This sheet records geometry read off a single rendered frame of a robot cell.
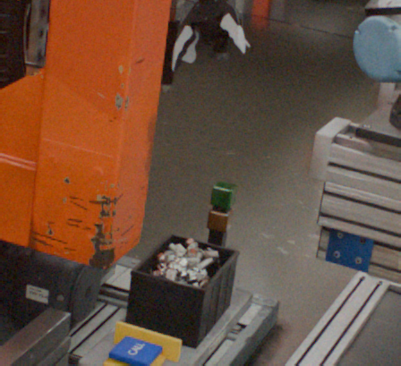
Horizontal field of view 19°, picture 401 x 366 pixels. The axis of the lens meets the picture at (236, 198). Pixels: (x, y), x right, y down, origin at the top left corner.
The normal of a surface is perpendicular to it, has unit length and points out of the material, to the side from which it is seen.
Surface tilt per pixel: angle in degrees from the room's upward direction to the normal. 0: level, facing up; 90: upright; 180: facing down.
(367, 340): 0
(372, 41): 97
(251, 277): 0
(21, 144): 90
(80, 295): 90
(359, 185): 90
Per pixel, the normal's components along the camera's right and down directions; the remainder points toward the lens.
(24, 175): -0.33, 0.29
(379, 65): -0.70, 0.26
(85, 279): 0.94, 0.25
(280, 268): 0.15, -0.92
